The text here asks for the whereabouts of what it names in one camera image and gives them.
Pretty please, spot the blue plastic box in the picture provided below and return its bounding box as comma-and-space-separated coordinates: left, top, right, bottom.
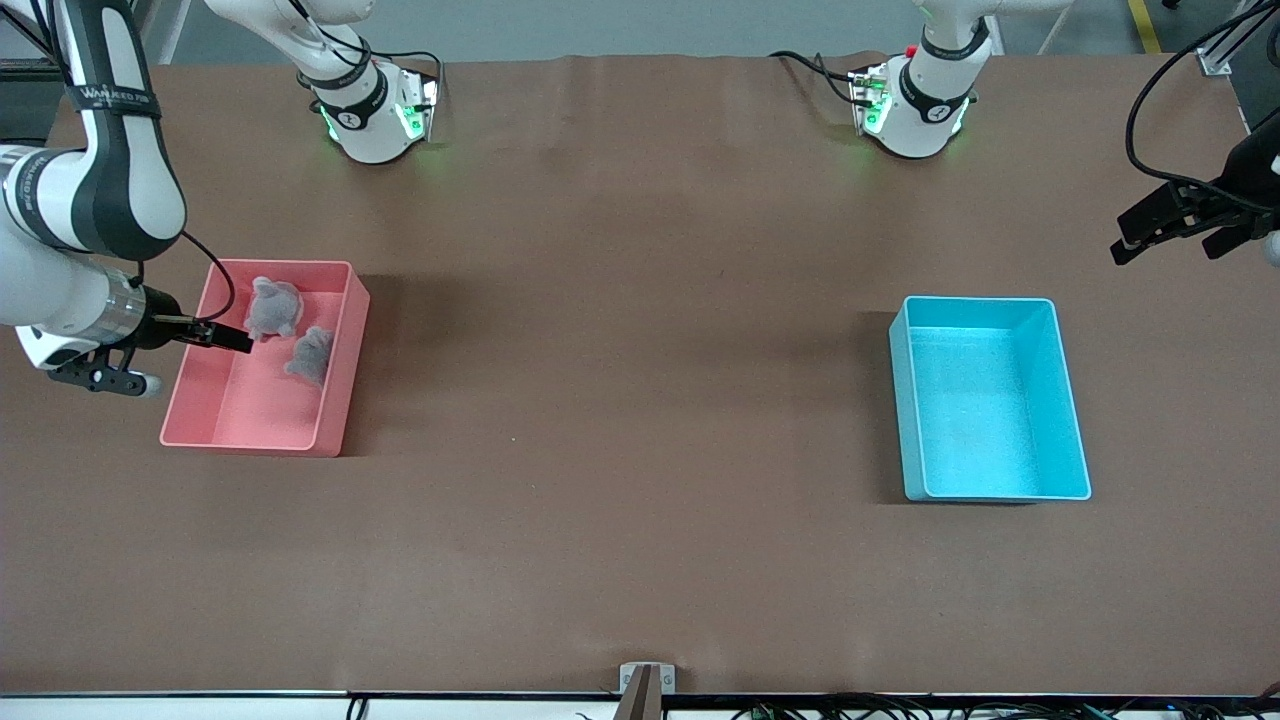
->
888, 295, 1093, 503

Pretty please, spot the grey metal bracket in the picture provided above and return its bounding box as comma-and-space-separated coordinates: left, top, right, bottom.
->
619, 662, 677, 695

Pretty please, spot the pink plastic box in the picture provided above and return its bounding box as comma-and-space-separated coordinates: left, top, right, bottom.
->
159, 258, 371, 459

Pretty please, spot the grey plush toy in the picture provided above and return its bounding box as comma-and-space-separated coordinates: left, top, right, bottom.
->
245, 276, 304, 343
283, 325, 336, 388

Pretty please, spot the black arm base cable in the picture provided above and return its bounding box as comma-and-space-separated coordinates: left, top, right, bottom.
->
375, 50, 444, 86
768, 50, 863, 106

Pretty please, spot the brown table cover mat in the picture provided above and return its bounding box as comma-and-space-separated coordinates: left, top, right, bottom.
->
0, 52, 1280, 696

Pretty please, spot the black right arm base cable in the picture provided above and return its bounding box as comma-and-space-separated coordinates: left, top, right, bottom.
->
375, 50, 444, 86

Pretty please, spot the aluminium frame profile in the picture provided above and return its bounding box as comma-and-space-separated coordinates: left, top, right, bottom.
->
1195, 0, 1280, 77

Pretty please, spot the black left arm base cable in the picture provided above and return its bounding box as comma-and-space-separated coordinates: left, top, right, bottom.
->
768, 50, 863, 106

